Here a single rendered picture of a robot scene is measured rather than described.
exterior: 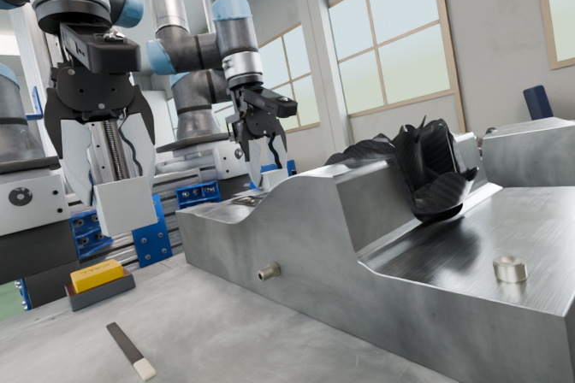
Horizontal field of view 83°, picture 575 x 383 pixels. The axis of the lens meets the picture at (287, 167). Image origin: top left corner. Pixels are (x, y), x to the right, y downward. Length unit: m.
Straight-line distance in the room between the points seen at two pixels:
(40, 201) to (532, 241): 0.74
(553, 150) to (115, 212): 0.60
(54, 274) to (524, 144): 0.88
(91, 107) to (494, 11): 3.16
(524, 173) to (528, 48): 2.65
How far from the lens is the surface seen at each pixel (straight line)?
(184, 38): 0.77
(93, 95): 0.41
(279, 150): 0.65
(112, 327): 0.43
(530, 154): 0.62
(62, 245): 0.81
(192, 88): 1.07
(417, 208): 0.32
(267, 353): 0.30
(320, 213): 0.26
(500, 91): 3.25
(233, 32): 0.66
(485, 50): 3.30
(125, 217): 0.38
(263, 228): 0.34
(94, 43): 0.34
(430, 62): 3.41
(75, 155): 0.40
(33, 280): 0.81
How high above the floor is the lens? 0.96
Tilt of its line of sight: 4 degrees down
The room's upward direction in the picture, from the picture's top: 11 degrees counter-clockwise
